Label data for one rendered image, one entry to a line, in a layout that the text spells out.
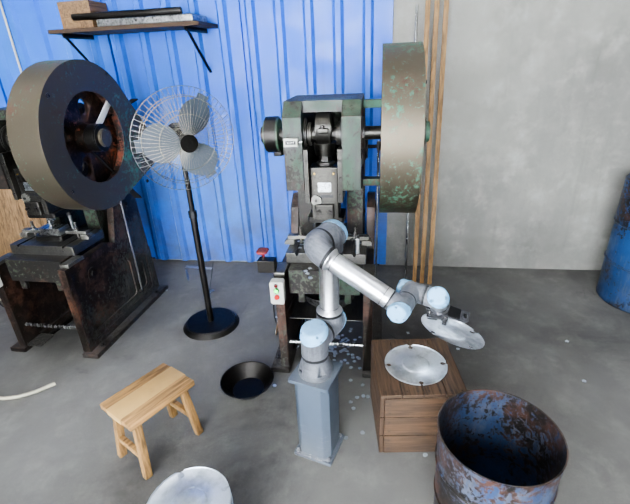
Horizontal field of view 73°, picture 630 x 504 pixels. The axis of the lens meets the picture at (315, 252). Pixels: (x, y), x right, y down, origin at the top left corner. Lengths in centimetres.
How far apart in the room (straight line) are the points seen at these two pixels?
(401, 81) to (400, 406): 139
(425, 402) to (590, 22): 273
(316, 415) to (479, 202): 232
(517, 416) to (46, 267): 265
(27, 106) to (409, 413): 229
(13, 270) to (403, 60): 257
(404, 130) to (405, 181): 23
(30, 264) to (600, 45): 395
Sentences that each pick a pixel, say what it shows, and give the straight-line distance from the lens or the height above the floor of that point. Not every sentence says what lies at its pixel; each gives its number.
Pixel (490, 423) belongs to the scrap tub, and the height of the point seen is 32.
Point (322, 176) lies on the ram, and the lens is 226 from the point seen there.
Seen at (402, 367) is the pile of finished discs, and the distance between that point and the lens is 210.
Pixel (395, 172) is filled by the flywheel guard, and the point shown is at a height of 122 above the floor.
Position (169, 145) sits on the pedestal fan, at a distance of 255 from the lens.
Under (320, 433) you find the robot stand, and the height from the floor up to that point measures 18.
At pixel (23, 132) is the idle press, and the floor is 143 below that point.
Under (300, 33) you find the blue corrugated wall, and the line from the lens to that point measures 343.
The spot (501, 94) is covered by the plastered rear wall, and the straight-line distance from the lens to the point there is 352.
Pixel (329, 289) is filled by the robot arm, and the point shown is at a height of 81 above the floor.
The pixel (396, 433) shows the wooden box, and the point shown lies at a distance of 213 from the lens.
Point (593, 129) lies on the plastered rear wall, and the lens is 377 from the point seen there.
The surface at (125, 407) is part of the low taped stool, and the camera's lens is 215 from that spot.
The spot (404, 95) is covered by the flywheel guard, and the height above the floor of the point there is 153.
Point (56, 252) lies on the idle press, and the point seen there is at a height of 66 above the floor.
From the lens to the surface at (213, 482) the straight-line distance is 178.
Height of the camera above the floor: 169
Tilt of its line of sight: 25 degrees down
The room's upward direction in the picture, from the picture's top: 3 degrees counter-clockwise
